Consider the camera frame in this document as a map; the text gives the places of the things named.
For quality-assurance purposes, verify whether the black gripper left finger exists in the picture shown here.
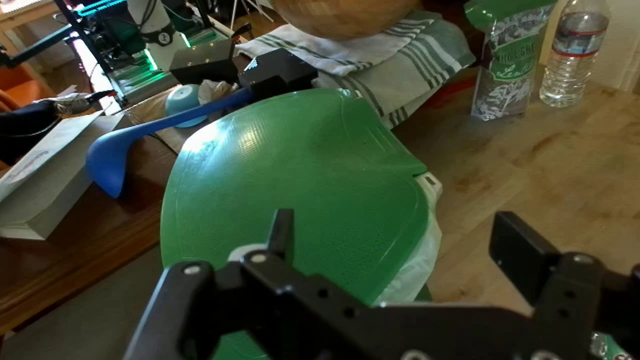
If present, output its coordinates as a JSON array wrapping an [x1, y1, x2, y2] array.
[[267, 209, 293, 265]]

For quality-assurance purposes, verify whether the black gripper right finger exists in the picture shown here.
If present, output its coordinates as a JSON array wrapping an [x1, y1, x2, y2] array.
[[490, 212, 603, 360]]

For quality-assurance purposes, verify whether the green bin lid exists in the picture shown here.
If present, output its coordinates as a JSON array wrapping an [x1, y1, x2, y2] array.
[[159, 90, 429, 307]]

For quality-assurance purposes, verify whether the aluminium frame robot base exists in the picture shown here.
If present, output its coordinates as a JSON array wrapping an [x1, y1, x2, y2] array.
[[56, 0, 237, 106]]

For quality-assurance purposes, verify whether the striped dish towel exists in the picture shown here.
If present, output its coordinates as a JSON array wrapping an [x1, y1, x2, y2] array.
[[237, 13, 476, 129]]

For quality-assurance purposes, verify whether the green and clear food bag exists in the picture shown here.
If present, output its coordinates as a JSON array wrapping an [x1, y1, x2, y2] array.
[[463, 0, 556, 122]]

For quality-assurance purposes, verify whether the wooden bowl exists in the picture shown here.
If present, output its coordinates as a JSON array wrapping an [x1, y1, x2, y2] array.
[[269, 0, 432, 41]]

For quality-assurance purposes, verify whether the clear plastic water bottle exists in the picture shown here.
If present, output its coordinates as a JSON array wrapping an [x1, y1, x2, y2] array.
[[537, 0, 610, 108]]

